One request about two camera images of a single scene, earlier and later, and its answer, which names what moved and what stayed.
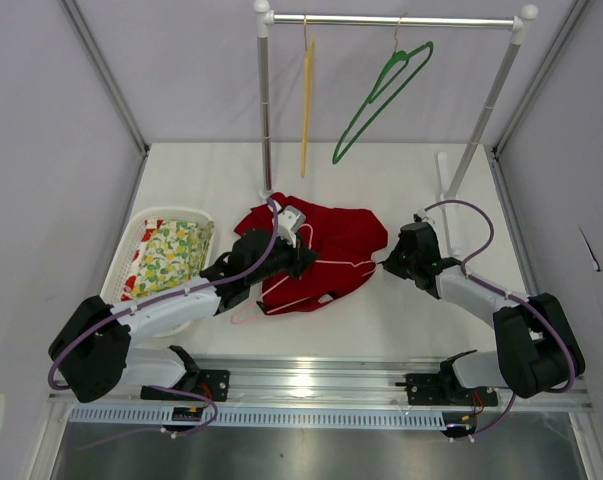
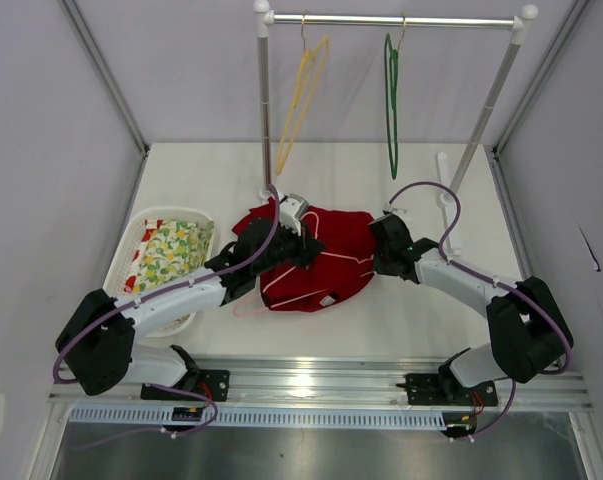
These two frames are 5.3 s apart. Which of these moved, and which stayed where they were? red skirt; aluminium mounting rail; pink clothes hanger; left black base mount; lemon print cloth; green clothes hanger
Moved: green clothes hanger; pink clothes hanger
Stayed: left black base mount; red skirt; lemon print cloth; aluminium mounting rail
